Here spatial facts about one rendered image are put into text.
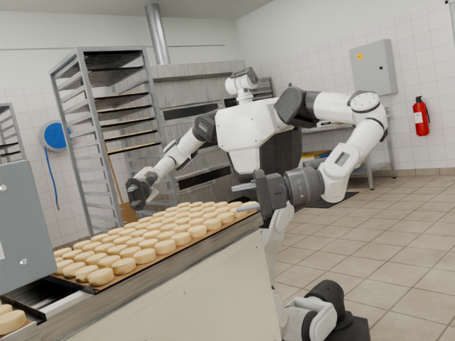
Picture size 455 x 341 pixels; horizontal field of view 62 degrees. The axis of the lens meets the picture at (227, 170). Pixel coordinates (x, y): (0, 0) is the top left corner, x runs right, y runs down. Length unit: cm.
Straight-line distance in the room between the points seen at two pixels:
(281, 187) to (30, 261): 58
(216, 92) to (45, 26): 231
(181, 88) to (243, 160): 364
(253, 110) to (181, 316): 73
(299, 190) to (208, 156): 421
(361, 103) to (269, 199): 39
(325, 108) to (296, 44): 525
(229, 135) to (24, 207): 97
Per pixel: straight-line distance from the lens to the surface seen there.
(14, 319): 78
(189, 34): 662
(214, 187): 514
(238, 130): 138
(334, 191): 98
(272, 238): 140
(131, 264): 87
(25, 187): 57
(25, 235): 57
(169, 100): 486
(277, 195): 94
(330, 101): 123
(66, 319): 84
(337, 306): 187
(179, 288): 97
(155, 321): 94
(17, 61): 536
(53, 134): 512
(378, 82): 550
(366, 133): 106
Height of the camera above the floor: 117
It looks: 7 degrees down
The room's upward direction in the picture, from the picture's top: 11 degrees counter-clockwise
